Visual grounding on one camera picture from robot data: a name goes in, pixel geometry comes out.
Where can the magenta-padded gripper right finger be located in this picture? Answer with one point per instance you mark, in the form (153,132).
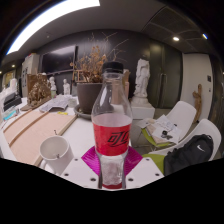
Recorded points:
(145,171)

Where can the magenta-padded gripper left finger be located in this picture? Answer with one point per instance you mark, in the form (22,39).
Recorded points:
(78,173)

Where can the clear red-labelled drink bottle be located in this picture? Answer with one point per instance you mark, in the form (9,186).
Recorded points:
(112,133)

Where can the green seat cushion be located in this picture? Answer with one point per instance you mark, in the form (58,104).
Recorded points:
(150,138)
(155,161)

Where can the white ceramic mug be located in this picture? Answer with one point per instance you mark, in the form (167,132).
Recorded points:
(56,153)

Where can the black backpack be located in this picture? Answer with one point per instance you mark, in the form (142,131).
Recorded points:
(188,155)

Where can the stack of papers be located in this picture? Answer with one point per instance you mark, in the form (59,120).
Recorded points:
(163,126)

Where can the light wooden framed panel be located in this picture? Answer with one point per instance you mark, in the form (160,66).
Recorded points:
(36,133)

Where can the dark round plant saucer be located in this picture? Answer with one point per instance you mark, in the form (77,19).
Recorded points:
(81,114)

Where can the small yellow packet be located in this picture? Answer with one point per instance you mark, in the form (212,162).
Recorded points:
(62,113)

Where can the white plastic chair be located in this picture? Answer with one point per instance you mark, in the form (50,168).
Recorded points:
(208,130)
(183,113)

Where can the crumpled printed paper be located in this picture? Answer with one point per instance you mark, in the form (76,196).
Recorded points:
(56,102)

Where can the dried plant in dark pot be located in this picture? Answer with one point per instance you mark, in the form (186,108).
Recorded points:
(88,95)

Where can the small white figurine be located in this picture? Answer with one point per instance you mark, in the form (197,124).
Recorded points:
(66,88)
(52,85)

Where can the brown carved wooden sculpture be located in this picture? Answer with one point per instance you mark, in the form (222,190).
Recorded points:
(38,93)

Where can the light blue plastic pouch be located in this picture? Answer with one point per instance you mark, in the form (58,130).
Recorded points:
(10,115)

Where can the slim wooden figure sculpture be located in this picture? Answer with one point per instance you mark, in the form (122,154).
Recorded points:
(197,98)

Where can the cardboard box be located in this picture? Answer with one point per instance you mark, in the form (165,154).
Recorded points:
(126,83)

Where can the tall white stone statue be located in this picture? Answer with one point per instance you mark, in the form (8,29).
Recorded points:
(142,78)

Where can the wooden easel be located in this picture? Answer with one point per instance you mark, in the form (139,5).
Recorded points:
(78,76)

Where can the black printer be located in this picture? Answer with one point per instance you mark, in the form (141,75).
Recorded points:
(11,101)

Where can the white cabinet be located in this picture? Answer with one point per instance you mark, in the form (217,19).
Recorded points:
(30,68)

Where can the recessed ceiling spotlights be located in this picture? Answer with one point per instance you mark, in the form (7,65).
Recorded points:
(175,38)

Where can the long ceiling light panel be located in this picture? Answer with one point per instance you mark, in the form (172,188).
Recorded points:
(50,15)

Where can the white statue pedestal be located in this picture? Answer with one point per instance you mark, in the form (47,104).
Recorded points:
(143,108)

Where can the black wall screen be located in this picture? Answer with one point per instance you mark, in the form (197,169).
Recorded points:
(58,60)

